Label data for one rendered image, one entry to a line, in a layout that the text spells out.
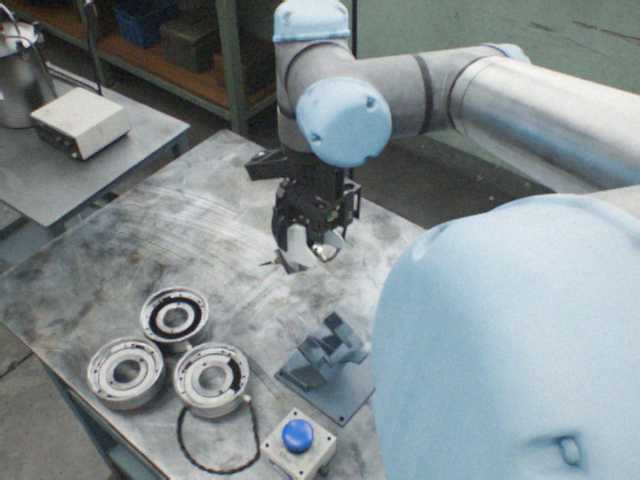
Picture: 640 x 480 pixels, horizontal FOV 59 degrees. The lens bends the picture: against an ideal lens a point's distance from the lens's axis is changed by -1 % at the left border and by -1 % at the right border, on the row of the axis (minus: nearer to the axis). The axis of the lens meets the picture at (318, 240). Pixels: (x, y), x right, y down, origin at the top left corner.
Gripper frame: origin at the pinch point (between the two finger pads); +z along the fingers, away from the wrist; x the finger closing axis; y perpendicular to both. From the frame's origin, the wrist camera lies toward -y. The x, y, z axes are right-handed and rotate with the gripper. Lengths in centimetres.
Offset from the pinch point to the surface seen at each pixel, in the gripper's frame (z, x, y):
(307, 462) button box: 12.1, -17.3, 17.6
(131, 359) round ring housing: 12.8, -23.3, -12.1
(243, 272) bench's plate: 14.3, 0.6, -14.8
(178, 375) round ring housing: 12.7, -20.3, -4.9
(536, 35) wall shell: 20, 142, -32
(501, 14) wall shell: 16, 141, -45
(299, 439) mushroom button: 9.1, -16.9, 15.9
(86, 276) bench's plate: 14.4, -18.4, -33.8
